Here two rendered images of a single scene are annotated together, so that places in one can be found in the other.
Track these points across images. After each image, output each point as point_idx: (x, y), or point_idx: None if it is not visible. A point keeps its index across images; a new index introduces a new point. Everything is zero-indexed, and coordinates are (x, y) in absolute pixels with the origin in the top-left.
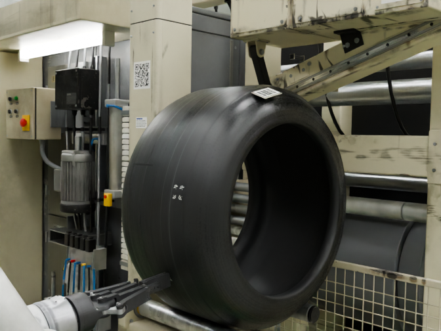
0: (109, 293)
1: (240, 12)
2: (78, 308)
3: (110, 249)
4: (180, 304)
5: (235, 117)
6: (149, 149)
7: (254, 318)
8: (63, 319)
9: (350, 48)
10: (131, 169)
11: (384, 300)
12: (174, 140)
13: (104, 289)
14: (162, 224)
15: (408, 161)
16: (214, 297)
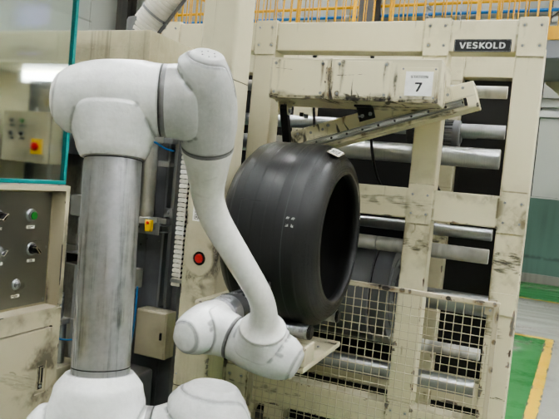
0: (244, 294)
1: (280, 77)
2: (241, 303)
3: None
4: None
5: (323, 170)
6: (254, 188)
7: (319, 315)
8: (239, 309)
9: (364, 119)
10: (238, 203)
11: (358, 311)
12: (279, 183)
13: (234, 292)
14: (273, 245)
15: (391, 204)
16: (304, 298)
